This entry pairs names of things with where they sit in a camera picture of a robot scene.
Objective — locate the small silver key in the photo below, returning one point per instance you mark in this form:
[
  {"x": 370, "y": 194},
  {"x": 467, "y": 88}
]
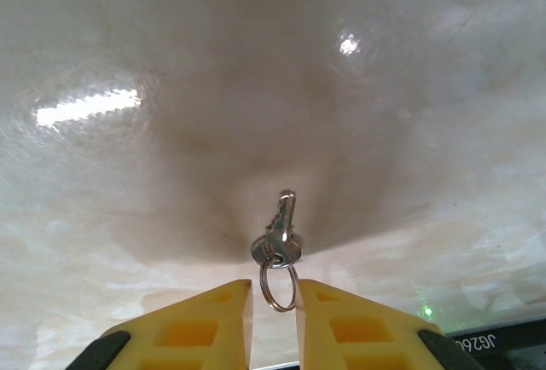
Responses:
[{"x": 283, "y": 227}]

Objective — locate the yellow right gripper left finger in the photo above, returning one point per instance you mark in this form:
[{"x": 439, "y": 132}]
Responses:
[{"x": 205, "y": 331}]

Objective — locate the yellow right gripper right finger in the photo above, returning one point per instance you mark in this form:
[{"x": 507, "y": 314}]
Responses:
[{"x": 362, "y": 336}]

